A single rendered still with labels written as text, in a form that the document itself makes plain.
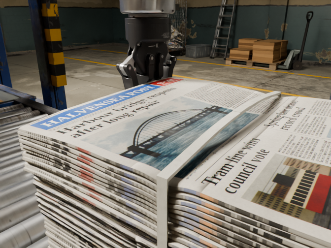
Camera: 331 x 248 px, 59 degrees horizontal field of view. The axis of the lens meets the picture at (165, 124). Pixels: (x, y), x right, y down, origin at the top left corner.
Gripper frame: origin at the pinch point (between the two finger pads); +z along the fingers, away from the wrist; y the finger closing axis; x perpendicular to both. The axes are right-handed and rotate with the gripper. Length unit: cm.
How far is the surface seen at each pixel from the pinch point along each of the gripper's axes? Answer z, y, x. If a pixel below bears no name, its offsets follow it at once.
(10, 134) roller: 14, -5, 54
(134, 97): -10.2, -10.5, -7.2
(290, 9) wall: -30, 696, 210
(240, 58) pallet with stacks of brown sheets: 75, 588, 272
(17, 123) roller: 13, 0, 61
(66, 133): -10.0, -23.1, -10.9
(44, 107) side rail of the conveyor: 13, 15, 69
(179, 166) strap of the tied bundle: -10.3, -21.7, -23.5
